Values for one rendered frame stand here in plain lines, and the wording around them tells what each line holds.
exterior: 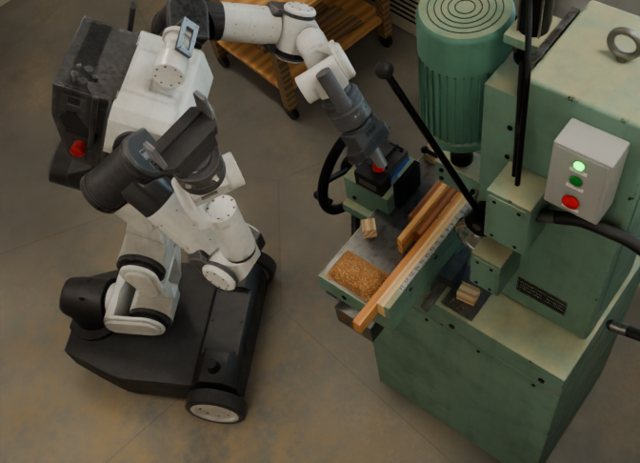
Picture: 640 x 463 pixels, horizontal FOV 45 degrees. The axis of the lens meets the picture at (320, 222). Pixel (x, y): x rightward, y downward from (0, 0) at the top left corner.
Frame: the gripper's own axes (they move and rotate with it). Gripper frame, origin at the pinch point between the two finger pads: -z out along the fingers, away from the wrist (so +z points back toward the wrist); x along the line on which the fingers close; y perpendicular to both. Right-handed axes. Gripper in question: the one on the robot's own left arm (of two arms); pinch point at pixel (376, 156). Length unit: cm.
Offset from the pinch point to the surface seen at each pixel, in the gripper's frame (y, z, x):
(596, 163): 65, 10, 8
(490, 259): 32.5, -16.5, 10.4
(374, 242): -2.5, -17.1, 11.7
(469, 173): 18.3, -9.5, -6.3
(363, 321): 9.6, -19.6, 31.4
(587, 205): 60, 1, 8
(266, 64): -145, -18, -68
